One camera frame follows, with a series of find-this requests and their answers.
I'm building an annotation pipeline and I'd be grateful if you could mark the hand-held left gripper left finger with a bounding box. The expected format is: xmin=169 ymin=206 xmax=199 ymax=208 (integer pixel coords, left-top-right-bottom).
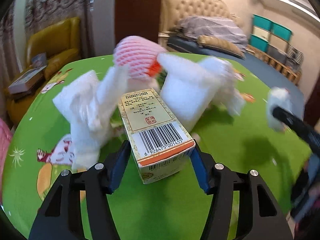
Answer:
xmin=29 ymin=140 xmax=132 ymax=240

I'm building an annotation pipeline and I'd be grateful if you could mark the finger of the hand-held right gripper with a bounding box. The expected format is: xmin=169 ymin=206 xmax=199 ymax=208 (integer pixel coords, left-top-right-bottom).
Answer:
xmin=272 ymin=106 xmax=320 ymax=155

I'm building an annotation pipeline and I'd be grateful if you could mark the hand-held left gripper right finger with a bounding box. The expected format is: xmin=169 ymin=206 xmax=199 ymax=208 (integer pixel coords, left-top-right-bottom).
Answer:
xmin=189 ymin=144 xmax=293 ymax=240

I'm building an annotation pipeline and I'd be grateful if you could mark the small white foam piece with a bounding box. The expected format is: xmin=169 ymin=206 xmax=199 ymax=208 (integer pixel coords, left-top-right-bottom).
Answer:
xmin=266 ymin=87 xmax=294 ymax=132

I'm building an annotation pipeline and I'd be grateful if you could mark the beige cardboard medicine box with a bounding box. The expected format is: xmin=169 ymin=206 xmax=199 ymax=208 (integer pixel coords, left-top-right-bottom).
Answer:
xmin=117 ymin=88 xmax=195 ymax=185

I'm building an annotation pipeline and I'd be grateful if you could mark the white foam sheet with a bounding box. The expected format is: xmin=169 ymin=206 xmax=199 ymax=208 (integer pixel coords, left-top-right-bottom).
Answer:
xmin=52 ymin=66 xmax=130 ymax=172
xmin=156 ymin=52 xmax=245 ymax=133

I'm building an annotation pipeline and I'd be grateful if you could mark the pink foam fruit net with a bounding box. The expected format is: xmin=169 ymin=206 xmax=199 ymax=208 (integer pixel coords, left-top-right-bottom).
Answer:
xmin=113 ymin=36 xmax=167 ymax=78

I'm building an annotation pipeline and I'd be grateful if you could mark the green printed tablecloth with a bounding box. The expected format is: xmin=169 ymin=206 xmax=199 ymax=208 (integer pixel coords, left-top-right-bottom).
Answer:
xmin=2 ymin=52 xmax=313 ymax=240

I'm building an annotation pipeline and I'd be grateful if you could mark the striped cloth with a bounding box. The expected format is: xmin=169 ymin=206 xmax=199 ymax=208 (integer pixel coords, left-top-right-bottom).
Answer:
xmin=285 ymin=44 xmax=304 ymax=65

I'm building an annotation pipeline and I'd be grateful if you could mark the teal storage drawer unit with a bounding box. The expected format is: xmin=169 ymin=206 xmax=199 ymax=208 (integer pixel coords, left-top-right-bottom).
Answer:
xmin=250 ymin=14 xmax=293 ymax=55

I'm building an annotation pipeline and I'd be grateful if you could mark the orange wrapper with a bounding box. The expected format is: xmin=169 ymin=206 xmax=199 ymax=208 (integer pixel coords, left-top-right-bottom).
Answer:
xmin=146 ymin=61 xmax=163 ymax=77

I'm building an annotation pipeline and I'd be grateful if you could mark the golden patterned pillow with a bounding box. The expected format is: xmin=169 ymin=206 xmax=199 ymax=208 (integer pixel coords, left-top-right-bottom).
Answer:
xmin=197 ymin=35 xmax=245 ymax=59

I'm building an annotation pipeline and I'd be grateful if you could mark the dark flat book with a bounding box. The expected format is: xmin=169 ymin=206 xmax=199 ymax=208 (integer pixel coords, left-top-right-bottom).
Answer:
xmin=12 ymin=89 xmax=42 ymax=102

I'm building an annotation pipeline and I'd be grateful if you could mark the thick white book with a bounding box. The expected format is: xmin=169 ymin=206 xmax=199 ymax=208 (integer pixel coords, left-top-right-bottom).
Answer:
xmin=8 ymin=66 xmax=48 ymax=93

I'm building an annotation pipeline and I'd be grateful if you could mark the grey striped blanket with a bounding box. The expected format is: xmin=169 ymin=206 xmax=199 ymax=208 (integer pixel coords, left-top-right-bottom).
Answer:
xmin=176 ymin=16 xmax=248 ymax=47

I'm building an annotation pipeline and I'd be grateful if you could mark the yellow leather armchair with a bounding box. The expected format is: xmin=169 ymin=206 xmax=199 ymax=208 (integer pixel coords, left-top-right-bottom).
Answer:
xmin=6 ymin=17 xmax=82 ymax=128

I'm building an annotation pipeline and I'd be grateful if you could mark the beige tufted bed headboard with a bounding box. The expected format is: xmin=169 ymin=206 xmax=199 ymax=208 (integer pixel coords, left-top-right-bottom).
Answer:
xmin=161 ymin=0 xmax=240 ymax=34

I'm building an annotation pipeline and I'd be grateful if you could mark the wooden slatted rail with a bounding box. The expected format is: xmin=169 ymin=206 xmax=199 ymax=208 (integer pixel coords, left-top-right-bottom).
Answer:
xmin=246 ymin=44 xmax=302 ymax=85

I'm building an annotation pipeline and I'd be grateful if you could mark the brown wooden door frame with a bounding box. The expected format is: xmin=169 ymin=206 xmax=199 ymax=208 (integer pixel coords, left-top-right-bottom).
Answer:
xmin=115 ymin=0 xmax=163 ymax=55

